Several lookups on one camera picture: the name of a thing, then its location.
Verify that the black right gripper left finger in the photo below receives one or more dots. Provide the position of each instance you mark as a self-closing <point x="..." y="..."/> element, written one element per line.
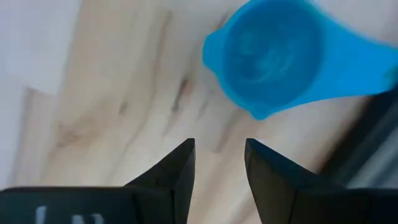
<point x="149" y="202"/>

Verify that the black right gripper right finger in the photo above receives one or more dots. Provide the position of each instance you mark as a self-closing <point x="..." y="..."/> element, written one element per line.
<point x="311" y="205"/>

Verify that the cyan measuring cup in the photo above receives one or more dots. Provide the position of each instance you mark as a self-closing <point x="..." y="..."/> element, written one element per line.
<point x="273" y="56"/>

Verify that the black aluminium table frame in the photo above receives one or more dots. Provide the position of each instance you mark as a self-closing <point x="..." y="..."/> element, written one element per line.
<point x="363" y="146"/>

